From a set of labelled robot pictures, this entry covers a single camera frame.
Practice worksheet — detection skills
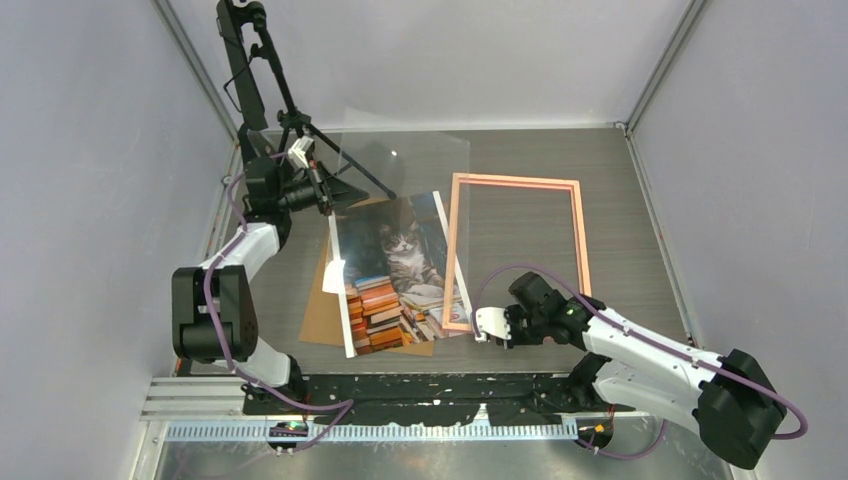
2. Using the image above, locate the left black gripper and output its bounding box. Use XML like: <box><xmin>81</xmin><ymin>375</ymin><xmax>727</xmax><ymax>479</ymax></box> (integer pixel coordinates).
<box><xmin>276</xmin><ymin>161</ymin><xmax>369</xmax><ymax>218</ymax></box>

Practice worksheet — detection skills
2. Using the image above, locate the pink wooden picture frame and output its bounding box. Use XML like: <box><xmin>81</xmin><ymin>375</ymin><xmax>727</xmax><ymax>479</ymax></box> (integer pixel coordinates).
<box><xmin>441</xmin><ymin>172</ymin><xmax>593</xmax><ymax>334</ymax></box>

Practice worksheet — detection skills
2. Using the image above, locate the clear acrylic sheet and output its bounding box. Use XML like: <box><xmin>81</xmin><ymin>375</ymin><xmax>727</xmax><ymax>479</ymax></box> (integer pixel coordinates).
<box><xmin>323</xmin><ymin>131</ymin><xmax>470</xmax><ymax>301</ymax></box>

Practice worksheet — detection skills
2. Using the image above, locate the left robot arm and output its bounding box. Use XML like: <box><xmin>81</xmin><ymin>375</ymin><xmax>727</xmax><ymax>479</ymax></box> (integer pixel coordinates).
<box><xmin>171</xmin><ymin>156</ymin><xmax>369</xmax><ymax>414</ymax></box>

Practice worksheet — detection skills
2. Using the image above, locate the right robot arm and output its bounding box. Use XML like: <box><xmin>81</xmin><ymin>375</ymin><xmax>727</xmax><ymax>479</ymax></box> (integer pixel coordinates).
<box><xmin>501</xmin><ymin>272</ymin><xmax>787</xmax><ymax>470</ymax></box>

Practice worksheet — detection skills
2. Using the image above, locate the cat photo print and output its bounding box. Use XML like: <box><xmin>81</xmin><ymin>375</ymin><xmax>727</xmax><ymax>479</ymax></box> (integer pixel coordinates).
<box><xmin>323</xmin><ymin>191</ymin><xmax>472</xmax><ymax>358</ymax></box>

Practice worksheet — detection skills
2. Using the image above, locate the brown cardboard backing board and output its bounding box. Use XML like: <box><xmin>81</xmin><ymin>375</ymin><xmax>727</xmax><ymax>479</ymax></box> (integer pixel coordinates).
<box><xmin>299</xmin><ymin>193</ymin><xmax>442</xmax><ymax>357</ymax></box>

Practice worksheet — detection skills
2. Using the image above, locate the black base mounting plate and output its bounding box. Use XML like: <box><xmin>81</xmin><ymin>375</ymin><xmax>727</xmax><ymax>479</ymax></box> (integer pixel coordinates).
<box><xmin>241</xmin><ymin>373</ymin><xmax>609</xmax><ymax>427</ymax></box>

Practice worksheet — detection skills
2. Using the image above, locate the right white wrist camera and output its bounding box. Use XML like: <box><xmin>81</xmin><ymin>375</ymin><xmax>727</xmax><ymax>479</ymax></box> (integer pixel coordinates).
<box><xmin>472</xmin><ymin>307</ymin><xmax>511</xmax><ymax>343</ymax></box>

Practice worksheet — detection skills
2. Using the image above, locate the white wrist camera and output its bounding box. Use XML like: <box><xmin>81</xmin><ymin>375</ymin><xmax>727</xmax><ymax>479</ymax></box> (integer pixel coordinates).
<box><xmin>472</xmin><ymin>307</ymin><xmax>511</xmax><ymax>343</ymax></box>
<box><xmin>286</xmin><ymin>134</ymin><xmax>315</xmax><ymax>170</ymax></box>

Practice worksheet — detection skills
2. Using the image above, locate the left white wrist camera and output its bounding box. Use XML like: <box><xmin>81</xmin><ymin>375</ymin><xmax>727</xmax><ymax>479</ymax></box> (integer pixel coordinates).
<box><xmin>286</xmin><ymin>134</ymin><xmax>315</xmax><ymax>170</ymax></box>

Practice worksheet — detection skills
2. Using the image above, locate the black camera tripod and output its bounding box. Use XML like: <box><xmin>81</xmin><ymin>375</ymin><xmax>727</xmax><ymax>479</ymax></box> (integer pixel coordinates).
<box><xmin>248</xmin><ymin>3</ymin><xmax>397</xmax><ymax>200</ymax></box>

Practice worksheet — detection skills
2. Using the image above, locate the aluminium rail front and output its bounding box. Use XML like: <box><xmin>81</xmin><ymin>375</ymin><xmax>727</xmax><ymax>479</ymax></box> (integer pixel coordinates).
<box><xmin>140</xmin><ymin>370</ymin><xmax>743</xmax><ymax>444</ymax></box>

